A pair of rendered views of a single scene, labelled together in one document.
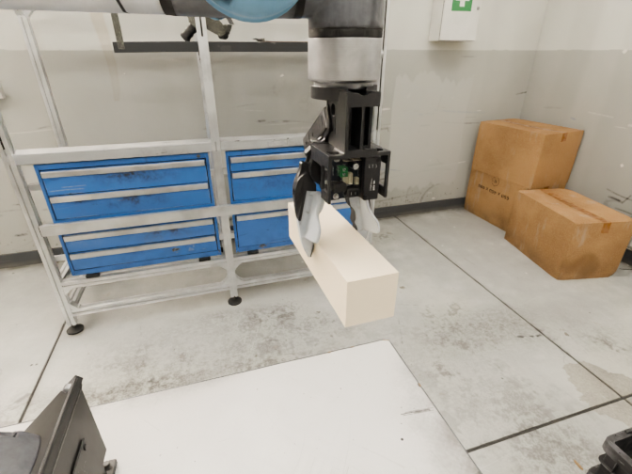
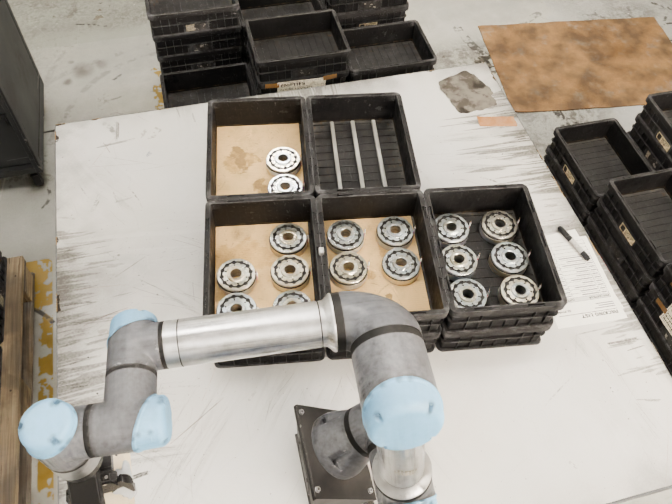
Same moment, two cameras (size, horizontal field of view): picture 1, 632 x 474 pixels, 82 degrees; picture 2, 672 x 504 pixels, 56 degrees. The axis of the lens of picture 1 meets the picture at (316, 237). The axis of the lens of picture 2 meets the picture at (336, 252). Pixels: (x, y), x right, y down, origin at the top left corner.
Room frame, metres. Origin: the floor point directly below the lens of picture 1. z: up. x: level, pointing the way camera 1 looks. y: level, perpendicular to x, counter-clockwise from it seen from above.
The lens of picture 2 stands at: (0.70, 0.35, 2.27)
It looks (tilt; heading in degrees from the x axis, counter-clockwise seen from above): 55 degrees down; 180
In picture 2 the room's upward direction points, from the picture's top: 3 degrees clockwise
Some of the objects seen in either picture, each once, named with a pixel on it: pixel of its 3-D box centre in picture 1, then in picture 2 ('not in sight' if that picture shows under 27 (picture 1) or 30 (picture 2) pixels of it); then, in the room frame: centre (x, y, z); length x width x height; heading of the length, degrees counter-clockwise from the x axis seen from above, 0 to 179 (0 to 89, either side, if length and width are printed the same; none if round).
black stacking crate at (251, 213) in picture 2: not in sight; (264, 270); (-0.20, 0.16, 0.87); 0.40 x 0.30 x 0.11; 9
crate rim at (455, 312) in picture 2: not in sight; (490, 246); (-0.29, 0.76, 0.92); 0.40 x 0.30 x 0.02; 9
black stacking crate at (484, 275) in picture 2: not in sight; (486, 256); (-0.29, 0.76, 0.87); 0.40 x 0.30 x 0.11; 9
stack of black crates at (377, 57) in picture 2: not in sight; (381, 75); (-1.69, 0.51, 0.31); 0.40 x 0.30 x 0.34; 107
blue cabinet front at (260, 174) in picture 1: (298, 197); not in sight; (1.87, 0.09, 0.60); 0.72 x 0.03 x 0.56; 107
